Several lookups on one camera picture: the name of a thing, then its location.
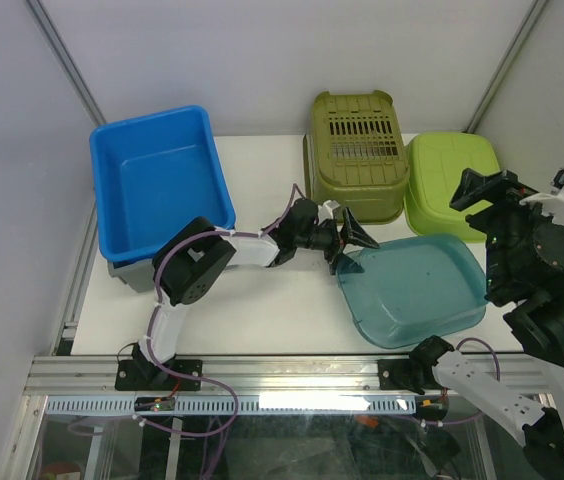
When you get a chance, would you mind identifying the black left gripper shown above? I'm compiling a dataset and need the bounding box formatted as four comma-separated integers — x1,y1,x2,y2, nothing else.
295,209,379,275

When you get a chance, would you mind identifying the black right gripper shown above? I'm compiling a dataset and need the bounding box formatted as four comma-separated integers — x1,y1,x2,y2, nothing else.
447,166,564,296

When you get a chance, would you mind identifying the bright green plastic tub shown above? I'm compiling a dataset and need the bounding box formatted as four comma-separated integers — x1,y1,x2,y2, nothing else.
404,132,500,243

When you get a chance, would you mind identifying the olive green slotted basket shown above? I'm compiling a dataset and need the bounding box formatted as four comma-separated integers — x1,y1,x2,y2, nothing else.
303,90,410,224

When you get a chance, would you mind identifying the clear container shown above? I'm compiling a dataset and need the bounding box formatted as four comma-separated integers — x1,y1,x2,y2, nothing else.
336,234,487,349

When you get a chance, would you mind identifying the blue plastic bin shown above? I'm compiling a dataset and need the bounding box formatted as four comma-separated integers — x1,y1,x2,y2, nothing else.
89,105,236,264

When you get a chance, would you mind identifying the grey plastic crate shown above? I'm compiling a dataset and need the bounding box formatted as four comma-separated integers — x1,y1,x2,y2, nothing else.
107,259,155,293

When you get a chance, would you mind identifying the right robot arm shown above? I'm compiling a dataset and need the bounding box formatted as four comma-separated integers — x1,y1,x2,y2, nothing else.
409,168,564,479

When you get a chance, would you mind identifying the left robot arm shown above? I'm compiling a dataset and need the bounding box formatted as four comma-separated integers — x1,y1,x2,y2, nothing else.
115,197,379,395

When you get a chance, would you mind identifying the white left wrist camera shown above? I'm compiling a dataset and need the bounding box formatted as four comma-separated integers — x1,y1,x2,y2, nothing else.
318,200,341,222

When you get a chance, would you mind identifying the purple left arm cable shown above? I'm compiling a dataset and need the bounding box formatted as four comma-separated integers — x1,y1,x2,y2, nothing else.
134,183,308,431

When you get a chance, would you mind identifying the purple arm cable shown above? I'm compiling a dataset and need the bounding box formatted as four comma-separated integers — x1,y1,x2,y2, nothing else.
419,337,503,429
134,183,308,431

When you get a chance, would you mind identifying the white slotted cable duct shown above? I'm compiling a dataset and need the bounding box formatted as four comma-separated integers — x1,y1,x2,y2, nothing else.
46,392,416,417

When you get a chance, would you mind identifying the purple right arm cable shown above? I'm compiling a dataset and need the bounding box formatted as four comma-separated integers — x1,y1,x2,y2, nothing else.
419,337,503,429

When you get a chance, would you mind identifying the aluminium rail frame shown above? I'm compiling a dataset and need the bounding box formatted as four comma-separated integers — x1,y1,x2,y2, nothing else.
24,187,562,401

